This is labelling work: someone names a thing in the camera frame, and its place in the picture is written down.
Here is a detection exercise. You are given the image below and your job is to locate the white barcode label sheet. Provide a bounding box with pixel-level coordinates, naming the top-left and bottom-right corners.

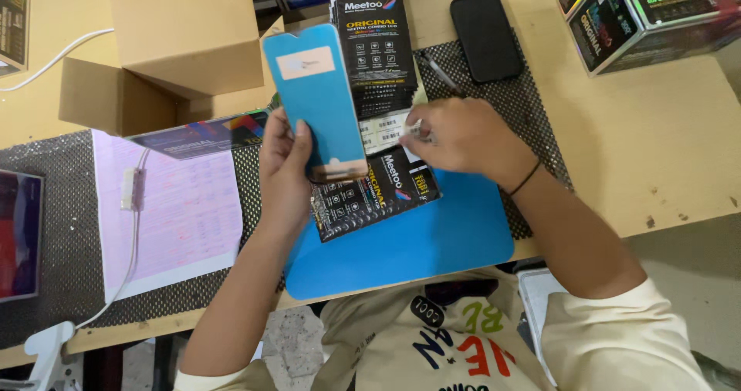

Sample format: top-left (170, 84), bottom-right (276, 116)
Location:
top-left (358, 110), bottom-right (419, 156)

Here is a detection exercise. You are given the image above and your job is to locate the white cable with inline adapter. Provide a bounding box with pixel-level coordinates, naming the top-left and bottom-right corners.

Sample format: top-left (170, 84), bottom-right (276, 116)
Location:
top-left (74, 147), bottom-right (152, 330)

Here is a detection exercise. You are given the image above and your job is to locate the black printed box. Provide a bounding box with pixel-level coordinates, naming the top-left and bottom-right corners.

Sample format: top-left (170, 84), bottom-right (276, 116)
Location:
top-left (0, 0), bottom-right (31, 78)

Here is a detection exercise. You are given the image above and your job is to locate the blue-filmed phone screen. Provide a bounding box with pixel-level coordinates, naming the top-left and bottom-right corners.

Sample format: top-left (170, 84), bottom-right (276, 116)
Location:
top-left (262, 24), bottom-right (370, 184)

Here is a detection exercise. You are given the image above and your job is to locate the black wrist band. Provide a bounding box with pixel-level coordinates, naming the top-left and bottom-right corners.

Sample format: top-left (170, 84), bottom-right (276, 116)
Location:
top-left (506, 159), bottom-right (544, 198)

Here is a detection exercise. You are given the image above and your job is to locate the flat holographic black box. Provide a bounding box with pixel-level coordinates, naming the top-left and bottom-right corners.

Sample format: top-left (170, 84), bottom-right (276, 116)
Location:
top-left (124, 109), bottom-right (271, 161)

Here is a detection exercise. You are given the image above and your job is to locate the white plastic stool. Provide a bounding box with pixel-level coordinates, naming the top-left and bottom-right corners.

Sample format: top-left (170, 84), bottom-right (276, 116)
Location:
top-left (517, 267), bottom-right (569, 387)

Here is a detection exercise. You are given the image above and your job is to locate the open cardboard box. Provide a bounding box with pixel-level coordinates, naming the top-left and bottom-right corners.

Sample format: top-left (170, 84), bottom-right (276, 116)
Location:
top-left (58, 0), bottom-right (286, 139)

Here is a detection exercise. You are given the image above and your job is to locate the grey pen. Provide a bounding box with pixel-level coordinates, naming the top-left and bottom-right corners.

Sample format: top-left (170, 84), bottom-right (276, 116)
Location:
top-left (420, 49), bottom-right (465, 97)

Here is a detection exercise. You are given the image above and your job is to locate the blue work mat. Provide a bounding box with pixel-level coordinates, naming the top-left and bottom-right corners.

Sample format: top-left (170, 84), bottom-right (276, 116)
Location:
top-left (283, 168), bottom-right (516, 301)

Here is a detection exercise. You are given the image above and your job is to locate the black phone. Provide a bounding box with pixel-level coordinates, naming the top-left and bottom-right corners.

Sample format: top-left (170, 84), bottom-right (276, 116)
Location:
top-left (450, 0), bottom-right (525, 84)

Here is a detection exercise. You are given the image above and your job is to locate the tall stack of black packets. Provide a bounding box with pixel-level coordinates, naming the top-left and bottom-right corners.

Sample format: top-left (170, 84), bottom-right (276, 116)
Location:
top-left (328, 0), bottom-right (419, 120)

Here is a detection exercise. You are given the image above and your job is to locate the white desk clamp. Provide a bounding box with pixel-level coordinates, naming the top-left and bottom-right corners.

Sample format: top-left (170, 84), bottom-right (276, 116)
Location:
top-left (0, 320), bottom-right (80, 391)

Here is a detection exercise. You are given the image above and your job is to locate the dark red flat box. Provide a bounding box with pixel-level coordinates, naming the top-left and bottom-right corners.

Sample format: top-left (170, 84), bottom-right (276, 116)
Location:
top-left (0, 169), bottom-right (45, 304)

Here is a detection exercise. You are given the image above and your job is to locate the pink printed paper sheet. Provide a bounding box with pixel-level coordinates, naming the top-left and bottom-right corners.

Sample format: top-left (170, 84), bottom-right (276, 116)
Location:
top-left (91, 129), bottom-right (244, 304)

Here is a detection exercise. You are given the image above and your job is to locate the black mesh anti-slip mat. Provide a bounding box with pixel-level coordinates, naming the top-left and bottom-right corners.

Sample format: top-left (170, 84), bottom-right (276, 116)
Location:
top-left (0, 37), bottom-right (575, 351)

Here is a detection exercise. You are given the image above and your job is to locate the person's left hand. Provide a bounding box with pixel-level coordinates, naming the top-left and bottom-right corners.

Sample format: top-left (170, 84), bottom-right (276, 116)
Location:
top-left (258, 107), bottom-right (316, 225)

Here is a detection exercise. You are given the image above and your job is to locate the person's right hand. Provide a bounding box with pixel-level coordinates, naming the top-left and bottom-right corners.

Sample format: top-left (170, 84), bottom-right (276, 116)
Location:
top-left (398, 97), bottom-right (542, 195)

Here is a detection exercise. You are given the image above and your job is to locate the fanned pile of black packets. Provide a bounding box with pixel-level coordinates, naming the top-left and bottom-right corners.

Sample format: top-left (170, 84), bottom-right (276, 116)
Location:
top-left (310, 147), bottom-right (444, 244)

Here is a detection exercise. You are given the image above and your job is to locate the small white sticker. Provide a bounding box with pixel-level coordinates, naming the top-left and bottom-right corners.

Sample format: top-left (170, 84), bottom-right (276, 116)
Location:
top-left (406, 120), bottom-right (433, 145)

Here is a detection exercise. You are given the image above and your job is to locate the large black holographic box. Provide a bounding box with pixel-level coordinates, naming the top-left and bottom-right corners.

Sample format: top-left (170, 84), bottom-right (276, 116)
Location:
top-left (567, 0), bottom-right (741, 78)

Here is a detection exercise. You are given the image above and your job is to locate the cream printed shirt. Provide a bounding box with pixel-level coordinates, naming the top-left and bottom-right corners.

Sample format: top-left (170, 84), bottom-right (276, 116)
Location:
top-left (173, 266), bottom-right (714, 391)

